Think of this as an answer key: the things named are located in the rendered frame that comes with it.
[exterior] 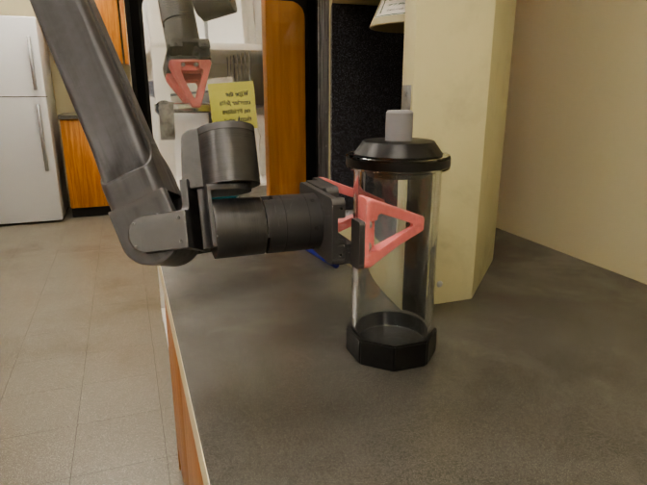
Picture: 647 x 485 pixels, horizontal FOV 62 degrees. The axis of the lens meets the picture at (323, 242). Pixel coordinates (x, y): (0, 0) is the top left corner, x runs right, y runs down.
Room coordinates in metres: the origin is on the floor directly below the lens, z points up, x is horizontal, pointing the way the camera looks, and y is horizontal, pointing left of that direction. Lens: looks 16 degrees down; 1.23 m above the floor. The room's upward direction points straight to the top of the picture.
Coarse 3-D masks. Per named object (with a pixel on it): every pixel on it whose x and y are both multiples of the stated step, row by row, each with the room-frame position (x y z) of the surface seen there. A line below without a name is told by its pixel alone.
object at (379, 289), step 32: (384, 160) 0.52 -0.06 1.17; (416, 160) 0.52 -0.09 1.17; (384, 192) 0.53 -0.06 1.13; (416, 192) 0.52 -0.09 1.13; (384, 224) 0.53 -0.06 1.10; (384, 256) 0.53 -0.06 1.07; (416, 256) 0.53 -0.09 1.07; (352, 288) 0.56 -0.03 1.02; (384, 288) 0.52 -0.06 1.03; (416, 288) 0.53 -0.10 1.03; (352, 320) 0.56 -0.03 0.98; (384, 320) 0.52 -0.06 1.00; (416, 320) 0.53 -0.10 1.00
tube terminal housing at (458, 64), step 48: (336, 0) 0.95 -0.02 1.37; (432, 0) 0.69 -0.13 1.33; (480, 0) 0.72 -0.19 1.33; (432, 48) 0.69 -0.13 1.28; (480, 48) 0.72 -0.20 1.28; (432, 96) 0.70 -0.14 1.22; (480, 96) 0.72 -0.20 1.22; (480, 144) 0.72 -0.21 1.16; (480, 192) 0.73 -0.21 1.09; (480, 240) 0.76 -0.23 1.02
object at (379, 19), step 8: (384, 0) 0.82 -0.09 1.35; (392, 0) 0.81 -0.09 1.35; (400, 0) 0.80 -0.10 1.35; (384, 8) 0.81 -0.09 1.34; (392, 8) 0.80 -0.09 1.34; (400, 8) 0.79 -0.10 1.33; (376, 16) 0.83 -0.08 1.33; (384, 16) 0.81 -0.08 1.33; (392, 16) 0.79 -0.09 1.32; (400, 16) 0.78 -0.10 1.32; (376, 24) 0.82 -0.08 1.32; (384, 24) 0.81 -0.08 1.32; (392, 24) 0.91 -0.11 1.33; (400, 24) 0.92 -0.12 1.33; (392, 32) 0.92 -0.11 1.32; (400, 32) 0.93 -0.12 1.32
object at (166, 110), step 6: (162, 102) 0.84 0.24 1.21; (168, 102) 0.85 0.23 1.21; (162, 108) 0.84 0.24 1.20; (168, 108) 0.84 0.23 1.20; (162, 114) 0.84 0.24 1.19; (168, 114) 0.84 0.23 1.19; (162, 120) 0.84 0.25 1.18; (168, 120) 0.85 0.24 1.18; (162, 126) 0.84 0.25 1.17; (168, 126) 0.85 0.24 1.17; (162, 132) 0.84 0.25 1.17; (168, 132) 0.85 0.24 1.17; (174, 132) 0.85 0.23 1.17; (162, 138) 0.84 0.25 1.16; (168, 138) 0.85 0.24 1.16; (174, 138) 0.85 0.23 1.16
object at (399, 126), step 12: (396, 120) 0.56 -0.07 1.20; (408, 120) 0.56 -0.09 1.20; (396, 132) 0.56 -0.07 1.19; (408, 132) 0.56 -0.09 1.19; (360, 144) 0.56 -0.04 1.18; (372, 144) 0.54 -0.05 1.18; (384, 144) 0.54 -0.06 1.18; (396, 144) 0.53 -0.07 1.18; (408, 144) 0.53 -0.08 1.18; (420, 144) 0.53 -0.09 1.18; (432, 144) 0.55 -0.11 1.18; (372, 156) 0.53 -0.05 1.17; (384, 156) 0.53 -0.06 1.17; (396, 156) 0.52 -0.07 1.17; (408, 156) 0.52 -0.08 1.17; (420, 156) 0.53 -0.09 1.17; (432, 156) 0.53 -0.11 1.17
